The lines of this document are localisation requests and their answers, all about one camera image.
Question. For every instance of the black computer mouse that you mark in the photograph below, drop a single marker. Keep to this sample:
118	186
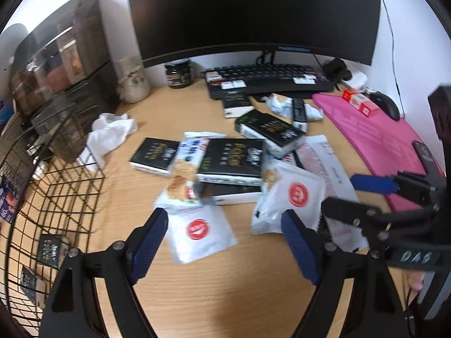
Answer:
386	104

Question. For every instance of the black smartphone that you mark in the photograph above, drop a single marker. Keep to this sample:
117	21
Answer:
427	160

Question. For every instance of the white sachet red logo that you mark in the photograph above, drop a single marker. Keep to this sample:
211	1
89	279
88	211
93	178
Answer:
287	187
196	233

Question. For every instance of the dark glass jar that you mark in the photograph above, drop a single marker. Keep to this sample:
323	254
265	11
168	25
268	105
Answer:
179	73

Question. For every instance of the pink mouse mat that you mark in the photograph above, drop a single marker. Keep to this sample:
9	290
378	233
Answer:
385	145

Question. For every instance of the crumpled white tissue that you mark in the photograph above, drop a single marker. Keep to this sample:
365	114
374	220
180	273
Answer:
109	131

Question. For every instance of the white power strip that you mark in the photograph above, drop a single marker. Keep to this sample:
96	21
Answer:
357	80

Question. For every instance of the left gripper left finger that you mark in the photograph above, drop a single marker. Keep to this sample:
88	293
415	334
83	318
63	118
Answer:
73	308

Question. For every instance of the white round fan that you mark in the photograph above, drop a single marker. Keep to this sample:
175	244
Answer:
10	38

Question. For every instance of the red cigarette pack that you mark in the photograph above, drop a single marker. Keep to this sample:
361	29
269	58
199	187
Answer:
360	102

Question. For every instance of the person right hand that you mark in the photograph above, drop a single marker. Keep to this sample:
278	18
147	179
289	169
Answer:
415	280

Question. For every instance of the black curved monitor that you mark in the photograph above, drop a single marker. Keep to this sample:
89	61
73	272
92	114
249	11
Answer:
175	29

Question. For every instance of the smoky acrylic organizer box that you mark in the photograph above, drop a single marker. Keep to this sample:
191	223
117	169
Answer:
67	55

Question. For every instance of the cereal bar snack packet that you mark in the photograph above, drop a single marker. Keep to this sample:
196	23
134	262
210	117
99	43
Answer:
182	189
282	105

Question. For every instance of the black Face tissue pack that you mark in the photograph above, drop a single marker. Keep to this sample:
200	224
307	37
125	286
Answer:
280	137
236	105
155	156
231	161

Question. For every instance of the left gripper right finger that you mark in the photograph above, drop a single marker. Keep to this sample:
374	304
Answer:
374	309

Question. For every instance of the dark mechanical keyboard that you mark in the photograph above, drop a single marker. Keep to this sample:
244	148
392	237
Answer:
264	79

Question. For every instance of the small ceramic vase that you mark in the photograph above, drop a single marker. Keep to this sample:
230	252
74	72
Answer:
132	86

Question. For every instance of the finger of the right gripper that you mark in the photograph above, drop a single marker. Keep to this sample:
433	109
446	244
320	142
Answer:
349	212
374	184

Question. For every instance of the black wire basket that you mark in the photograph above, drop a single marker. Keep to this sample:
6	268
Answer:
50	190

